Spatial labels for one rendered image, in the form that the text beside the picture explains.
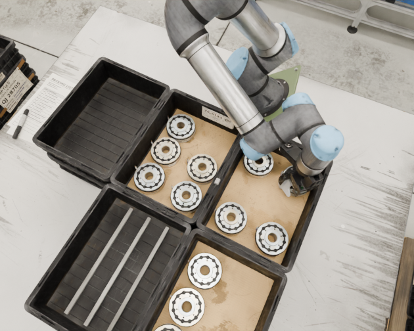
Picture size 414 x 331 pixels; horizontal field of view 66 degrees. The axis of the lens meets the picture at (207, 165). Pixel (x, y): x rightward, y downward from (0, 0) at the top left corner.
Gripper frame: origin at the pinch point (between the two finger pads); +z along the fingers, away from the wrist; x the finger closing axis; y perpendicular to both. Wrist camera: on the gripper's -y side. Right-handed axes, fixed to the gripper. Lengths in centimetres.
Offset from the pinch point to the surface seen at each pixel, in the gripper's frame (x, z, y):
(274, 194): -5.4, 2.0, 1.7
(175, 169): -33.8, 2.1, -18.6
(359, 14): 137, 69, -115
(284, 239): -10.1, -1.0, 16.7
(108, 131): -51, 2, -42
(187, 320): -46, -1, 27
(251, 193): -12.6, 2.0, -1.3
